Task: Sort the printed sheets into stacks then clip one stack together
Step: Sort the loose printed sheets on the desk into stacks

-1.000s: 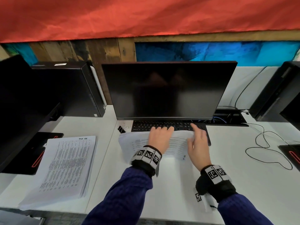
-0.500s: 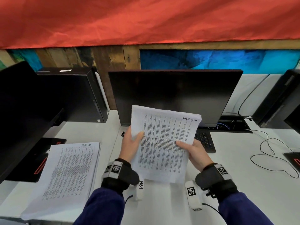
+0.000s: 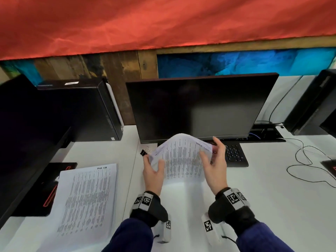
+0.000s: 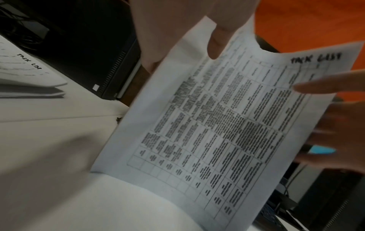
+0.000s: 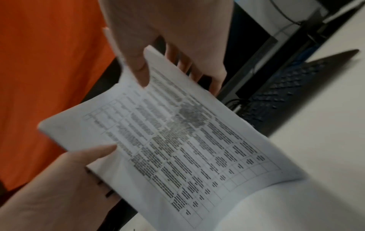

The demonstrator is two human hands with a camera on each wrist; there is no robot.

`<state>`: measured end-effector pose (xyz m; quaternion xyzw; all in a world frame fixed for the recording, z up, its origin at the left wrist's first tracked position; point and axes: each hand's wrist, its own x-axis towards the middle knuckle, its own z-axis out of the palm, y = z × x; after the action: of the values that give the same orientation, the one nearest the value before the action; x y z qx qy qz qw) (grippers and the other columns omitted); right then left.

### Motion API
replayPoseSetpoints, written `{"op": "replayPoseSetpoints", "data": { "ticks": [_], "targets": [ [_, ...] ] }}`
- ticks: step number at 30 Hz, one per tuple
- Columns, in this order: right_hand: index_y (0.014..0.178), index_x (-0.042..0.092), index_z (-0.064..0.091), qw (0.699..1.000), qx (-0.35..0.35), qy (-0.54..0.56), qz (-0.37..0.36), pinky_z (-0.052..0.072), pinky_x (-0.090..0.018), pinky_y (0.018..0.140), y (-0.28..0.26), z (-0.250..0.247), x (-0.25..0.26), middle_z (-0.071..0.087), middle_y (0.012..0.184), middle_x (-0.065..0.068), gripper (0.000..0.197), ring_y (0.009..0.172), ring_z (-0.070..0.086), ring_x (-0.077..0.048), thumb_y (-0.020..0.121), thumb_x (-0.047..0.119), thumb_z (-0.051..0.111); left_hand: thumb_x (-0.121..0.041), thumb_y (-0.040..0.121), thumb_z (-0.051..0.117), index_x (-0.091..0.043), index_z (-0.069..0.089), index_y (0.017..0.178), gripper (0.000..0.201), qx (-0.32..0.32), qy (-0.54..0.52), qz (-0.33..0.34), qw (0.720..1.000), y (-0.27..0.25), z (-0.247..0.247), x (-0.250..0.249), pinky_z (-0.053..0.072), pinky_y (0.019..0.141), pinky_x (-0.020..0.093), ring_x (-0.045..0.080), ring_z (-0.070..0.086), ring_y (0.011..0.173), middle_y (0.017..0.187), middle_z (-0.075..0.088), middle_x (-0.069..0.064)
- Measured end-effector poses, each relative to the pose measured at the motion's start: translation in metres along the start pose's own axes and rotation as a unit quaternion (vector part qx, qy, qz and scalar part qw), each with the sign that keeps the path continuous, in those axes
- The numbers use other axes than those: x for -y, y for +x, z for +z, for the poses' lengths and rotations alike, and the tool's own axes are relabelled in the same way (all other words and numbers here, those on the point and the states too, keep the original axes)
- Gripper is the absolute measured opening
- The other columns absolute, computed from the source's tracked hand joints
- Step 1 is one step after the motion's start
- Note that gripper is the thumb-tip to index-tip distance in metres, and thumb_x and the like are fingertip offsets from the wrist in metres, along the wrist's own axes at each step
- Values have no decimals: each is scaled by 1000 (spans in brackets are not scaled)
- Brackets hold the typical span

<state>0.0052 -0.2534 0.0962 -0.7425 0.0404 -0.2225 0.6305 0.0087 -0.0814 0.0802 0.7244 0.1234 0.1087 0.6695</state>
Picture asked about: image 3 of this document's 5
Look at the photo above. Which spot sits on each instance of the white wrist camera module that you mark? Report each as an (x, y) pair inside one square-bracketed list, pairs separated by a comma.
[(165, 230), (210, 228)]

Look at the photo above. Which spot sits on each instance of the red-orange cloth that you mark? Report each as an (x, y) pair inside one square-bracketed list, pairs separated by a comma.
[(157, 23)]

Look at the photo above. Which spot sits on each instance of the black binder clip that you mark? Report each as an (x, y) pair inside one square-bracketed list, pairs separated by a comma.
[(143, 152)]

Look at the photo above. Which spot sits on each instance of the wooden plank partition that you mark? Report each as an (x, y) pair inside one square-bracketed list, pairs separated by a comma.
[(118, 68)]

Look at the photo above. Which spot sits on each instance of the black desktop computer tower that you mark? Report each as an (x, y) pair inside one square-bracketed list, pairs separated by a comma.
[(78, 110), (309, 107)]

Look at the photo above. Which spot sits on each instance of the person's right hand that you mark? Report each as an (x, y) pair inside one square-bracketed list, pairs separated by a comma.
[(218, 173)]

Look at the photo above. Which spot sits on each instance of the person's left hand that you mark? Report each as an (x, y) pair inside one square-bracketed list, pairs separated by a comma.
[(153, 178)]

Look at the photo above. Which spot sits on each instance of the sorted stack of printed sheets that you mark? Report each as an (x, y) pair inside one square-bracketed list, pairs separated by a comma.
[(86, 202)]

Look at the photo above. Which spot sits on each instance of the teal green cloth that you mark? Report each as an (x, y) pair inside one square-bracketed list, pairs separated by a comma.
[(26, 70)]

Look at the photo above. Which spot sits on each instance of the person's left forearm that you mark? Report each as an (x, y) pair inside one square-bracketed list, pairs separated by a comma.
[(131, 238)]

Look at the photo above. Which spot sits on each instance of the blue cloth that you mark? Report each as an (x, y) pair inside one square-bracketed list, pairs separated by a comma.
[(236, 62)]

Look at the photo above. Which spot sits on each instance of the printed paper bundle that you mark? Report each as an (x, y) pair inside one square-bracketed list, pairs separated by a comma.
[(183, 160)]

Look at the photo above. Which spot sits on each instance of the white table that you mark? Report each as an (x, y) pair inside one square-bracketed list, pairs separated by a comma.
[(262, 194)]

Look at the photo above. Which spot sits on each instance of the black keyboard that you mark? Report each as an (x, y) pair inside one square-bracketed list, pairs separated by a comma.
[(236, 154)]

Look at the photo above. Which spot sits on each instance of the person's right forearm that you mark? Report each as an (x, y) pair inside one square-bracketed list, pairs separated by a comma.
[(262, 241)]

